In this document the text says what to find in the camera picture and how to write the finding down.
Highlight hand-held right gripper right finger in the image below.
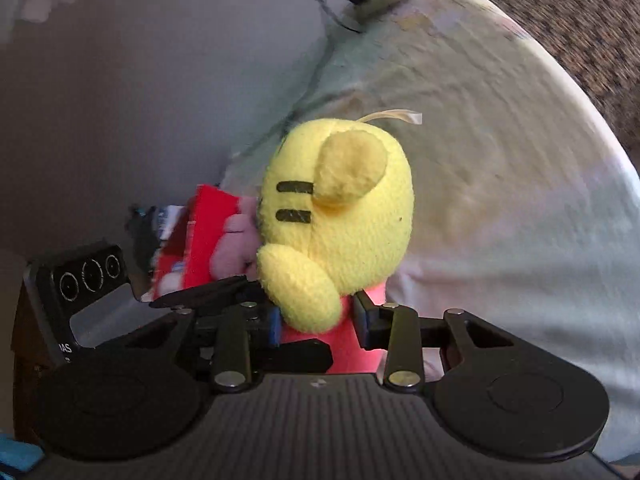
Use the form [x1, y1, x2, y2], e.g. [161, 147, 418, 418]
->
[352, 290, 516, 389]

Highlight blue checkered cloth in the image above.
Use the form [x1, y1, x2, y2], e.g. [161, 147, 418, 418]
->
[0, 432, 44, 477]

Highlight pink teddy bear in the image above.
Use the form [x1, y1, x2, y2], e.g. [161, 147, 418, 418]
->
[210, 195, 263, 281]

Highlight brown patterned mat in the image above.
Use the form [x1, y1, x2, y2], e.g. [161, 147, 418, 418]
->
[462, 0, 640, 161]

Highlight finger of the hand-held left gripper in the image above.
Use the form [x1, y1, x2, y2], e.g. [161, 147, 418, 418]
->
[280, 341, 334, 375]
[149, 276, 251, 310]

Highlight red cardboard box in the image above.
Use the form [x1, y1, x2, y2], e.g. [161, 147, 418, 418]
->
[150, 185, 241, 302]

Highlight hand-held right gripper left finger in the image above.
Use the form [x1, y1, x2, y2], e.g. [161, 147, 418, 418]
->
[125, 302, 283, 393]

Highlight yellow tiger plush toy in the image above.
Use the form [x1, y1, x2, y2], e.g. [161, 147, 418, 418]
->
[255, 109, 423, 375]

